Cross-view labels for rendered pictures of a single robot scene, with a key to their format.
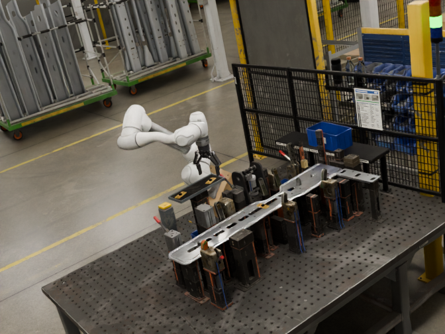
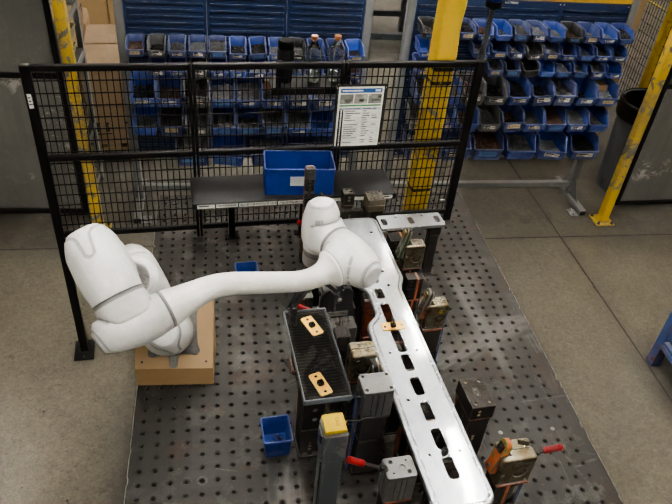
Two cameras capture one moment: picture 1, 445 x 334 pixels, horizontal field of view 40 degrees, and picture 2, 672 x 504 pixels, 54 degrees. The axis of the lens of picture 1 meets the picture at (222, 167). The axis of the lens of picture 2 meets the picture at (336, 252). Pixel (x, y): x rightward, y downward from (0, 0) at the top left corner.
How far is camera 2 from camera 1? 335 cm
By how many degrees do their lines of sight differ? 60
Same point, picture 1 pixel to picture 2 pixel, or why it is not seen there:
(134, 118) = (125, 261)
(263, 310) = (544, 480)
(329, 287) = (541, 392)
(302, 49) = (17, 18)
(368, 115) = (357, 126)
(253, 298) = not seen: hidden behind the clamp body
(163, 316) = not seen: outside the picture
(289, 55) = not seen: outside the picture
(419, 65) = (452, 43)
